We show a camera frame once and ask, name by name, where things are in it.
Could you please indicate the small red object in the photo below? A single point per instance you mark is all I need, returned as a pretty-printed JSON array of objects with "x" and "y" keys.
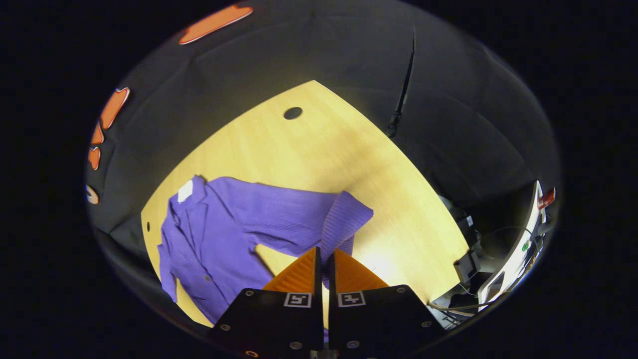
[{"x": 547, "y": 198}]

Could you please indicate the black backdrop cloth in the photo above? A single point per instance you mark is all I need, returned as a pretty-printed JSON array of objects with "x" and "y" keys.
[{"x": 309, "y": 50}]

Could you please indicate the white framed monitor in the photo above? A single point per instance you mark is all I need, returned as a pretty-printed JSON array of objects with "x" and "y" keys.
[{"x": 516, "y": 257}]

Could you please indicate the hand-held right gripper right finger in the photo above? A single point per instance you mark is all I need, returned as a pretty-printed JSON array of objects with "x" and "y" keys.
[{"x": 374, "y": 319}]

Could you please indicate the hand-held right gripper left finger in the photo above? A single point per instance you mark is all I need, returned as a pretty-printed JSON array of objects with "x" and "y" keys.
[{"x": 279, "y": 319}]

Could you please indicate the purple ribbed shirt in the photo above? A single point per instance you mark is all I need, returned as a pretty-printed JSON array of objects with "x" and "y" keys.
[{"x": 224, "y": 229}]

